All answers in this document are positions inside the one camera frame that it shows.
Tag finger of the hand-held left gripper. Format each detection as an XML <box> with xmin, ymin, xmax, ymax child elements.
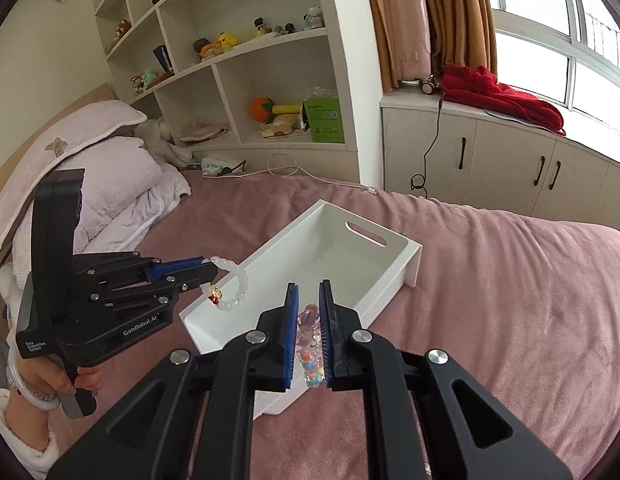
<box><xmin>157</xmin><ymin>261</ymin><xmax>219</xmax><ymax>295</ymax></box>
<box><xmin>140</xmin><ymin>256</ymin><xmax>211</xmax><ymax>284</ymax></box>

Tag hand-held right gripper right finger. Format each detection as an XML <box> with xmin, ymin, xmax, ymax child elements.
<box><xmin>317</xmin><ymin>280</ymin><xmax>573</xmax><ymax>480</ymax></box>

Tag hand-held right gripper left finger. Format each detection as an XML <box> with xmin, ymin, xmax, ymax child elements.
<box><xmin>47</xmin><ymin>282</ymin><xmax>299</xmax><ymax>480</ymax></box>

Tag colourful bead bracelet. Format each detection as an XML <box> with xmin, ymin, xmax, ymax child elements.
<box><xmin>297</xmin><ymin>305</ymin><xmax>327</xmax><ymax>389</ymax></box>

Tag white bead bracelet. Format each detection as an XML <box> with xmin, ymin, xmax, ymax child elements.
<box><xmin>199</xmin><ymin>255</ymin><xmax>251</xmax><ymax>309</ymax></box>

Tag white storage box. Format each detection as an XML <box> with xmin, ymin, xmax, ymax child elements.
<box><xmin>179</xmin><ymin>199</ymin><xmax>423</xmax><ymax>418</ymax></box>

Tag person's left hand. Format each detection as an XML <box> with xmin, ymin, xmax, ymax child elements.
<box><xmin>20</xmin><ymin>356</ymin><xmax>103</xmax><ymax>402</ymax></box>

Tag pink quilted pillow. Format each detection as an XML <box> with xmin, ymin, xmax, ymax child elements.
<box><xmin>12</xmin><ymin>135</ymin><xmax>193</xmax><ymax>261</ymax></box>

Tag white wrist bangle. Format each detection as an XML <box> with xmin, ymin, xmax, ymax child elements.
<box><xmin>4</xmin><ymin>347</ymin><xmax>60</xmax><ymax>411</ymax></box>

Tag white power strip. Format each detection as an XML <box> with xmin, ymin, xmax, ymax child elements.
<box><xmin>201</xmin><ymin>156</ymin><xmax>249</xmax><ymax>177</ymax></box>

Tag grey plush rabbit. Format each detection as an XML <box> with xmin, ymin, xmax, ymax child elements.
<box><xmin>134</xmin><ymin>117</ymin><xmax>197</xmax><ymax>169</ymax></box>

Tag round beige cushion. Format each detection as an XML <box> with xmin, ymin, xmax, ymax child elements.
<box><xmin>177</xmin><ymin>119</ymin><xmax>229</xmax><ymax>144</ymax></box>

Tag pink bedspread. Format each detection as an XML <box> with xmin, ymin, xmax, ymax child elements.
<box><xmin>50</xmin><ymin>167</ymin><xmax>620</xmax><ymax>480</ymax></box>

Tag pink butterfly pillow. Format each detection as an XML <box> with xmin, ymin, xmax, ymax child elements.
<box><xmin>0</xmin><ymin>100</ymin><xmax>148</xmax><ymax>261</ymax></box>

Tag yellow flat plush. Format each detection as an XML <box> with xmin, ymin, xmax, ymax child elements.
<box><xmin>262</xmin><ymin>114</ymin><xmax>299</xmax><ymax>139</ymax></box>

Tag orange fruit plush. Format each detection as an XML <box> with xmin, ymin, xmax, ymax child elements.
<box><xmin>249</xmin><ymin>96</ymin><xmax>277</xmax><ymax>125</ymax></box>

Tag wooden headboard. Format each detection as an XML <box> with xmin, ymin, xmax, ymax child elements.
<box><xmin>0</xmin><ymin>82</ymin><xmax>116</xmax><ymax>183</ymax></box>

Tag green cardboard box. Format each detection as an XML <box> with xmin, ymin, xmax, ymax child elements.
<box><xmin>300</xmin><ymin>97</ymin><xmax>346</xmax><ymax>144</ymax></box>

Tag black book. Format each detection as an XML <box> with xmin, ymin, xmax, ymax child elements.
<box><xmin>152</xmin><ymin>44</ymin><xmax>176</xmax><ymax>75</ymax></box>

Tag white bookshelf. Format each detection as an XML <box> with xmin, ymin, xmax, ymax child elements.
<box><xmin>87</xmin><ymin>0</ymin><xmax>373</xmax><ymax>188</ymax></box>

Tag brown-haired doll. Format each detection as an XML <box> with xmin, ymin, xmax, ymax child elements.
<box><xmin>193</xmin><ymin>38</ymin><xmax>225</xmax><ymax>63</ymax></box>

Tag white window cabinet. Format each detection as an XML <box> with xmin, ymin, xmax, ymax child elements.
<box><xmin>380</xmin><ymin>92</ymin><xmax>620</xmax><ymax>235</ymax></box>

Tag headphones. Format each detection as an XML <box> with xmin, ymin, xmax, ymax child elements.
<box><xmin>399</xmin><ymin>75</ymin><xmax>443</xmax><ymax>96</ymax></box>

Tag white astronaut figure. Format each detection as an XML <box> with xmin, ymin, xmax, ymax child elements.
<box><xmin>302</xmin><ymin>6</ymin><xmax>326</xmax><ymax>31</ymax></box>

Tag red garment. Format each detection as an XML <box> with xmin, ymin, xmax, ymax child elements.
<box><xmin>439</xmin><ymin>63</ymin><xmax>567</xmax><ymax>136</ymax></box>

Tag pink suitcase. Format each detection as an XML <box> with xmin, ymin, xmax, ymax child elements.
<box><xmin>377</xmin><ymin>0</ymin><xmax>437</xmax><ymax>94</ymax></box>

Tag brown curtain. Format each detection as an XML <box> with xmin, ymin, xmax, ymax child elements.
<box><xmin>360</xmin><ymin>0</ymin><xmax>499</xmax><ymax>94</ymax></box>

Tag white charging cable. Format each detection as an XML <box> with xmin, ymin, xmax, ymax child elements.
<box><xmin>266</xmin><ymin>152</ymin><xmax>379</xmax><ymax>196</ymax></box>

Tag black cable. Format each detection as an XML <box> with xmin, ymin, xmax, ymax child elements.
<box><xmin>410</xmin><ymin>91</ymin><xmax>447</xmax><ymax>202</ymax></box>

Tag window frame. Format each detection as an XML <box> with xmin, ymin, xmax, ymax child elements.
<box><xmin>482</xmin><ymin>0</ymin><xmax>620</xmax><ymax>142</ymax></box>

